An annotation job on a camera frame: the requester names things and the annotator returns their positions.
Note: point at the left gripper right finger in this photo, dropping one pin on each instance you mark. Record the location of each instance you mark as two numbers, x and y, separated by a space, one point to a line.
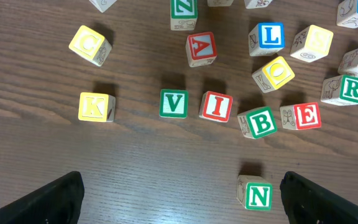
307 202

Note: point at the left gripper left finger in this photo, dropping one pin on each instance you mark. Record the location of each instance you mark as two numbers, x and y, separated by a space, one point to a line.
57 202

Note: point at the green N block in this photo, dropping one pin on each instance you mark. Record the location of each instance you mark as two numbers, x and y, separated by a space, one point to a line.
254 192

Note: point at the red E block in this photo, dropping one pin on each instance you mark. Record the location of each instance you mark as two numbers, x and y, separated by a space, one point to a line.
301 116

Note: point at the red U block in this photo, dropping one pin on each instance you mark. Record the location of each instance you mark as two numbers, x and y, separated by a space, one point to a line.
219 3

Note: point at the green B block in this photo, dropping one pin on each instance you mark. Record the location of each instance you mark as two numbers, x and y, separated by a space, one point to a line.
257 123

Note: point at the yellow K block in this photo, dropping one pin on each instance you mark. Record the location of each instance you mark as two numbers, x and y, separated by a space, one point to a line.
96 107

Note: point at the green R block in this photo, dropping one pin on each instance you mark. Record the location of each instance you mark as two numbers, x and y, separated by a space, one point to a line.
340 91

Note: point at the red I block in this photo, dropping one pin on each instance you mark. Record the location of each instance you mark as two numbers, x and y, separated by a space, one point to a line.
216 106

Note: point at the yellow O block centre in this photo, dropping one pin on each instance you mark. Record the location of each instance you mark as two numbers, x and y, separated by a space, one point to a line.
273 75

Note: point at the green V block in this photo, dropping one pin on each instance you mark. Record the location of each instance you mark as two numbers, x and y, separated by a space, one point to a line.
173 103

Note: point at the yellow S block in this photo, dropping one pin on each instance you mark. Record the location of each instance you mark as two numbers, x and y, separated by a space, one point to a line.
311 44

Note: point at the yellow C block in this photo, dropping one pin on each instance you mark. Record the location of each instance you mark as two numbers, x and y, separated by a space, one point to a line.
90 45

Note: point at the blue L block centre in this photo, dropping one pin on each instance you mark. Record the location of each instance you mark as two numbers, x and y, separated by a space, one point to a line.
266 39

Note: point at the red A block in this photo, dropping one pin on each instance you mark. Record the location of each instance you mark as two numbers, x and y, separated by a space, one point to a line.
201 49

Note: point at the blue 2 block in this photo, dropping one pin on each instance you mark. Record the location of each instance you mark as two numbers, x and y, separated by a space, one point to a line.
347 14

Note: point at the green L block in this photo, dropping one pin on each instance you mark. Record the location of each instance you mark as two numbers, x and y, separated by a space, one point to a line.
102 5

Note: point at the yellow block top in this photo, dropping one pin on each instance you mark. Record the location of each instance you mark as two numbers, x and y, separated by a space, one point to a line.
254 4

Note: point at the green Z block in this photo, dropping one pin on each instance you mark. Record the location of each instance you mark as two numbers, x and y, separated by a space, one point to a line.
183 14

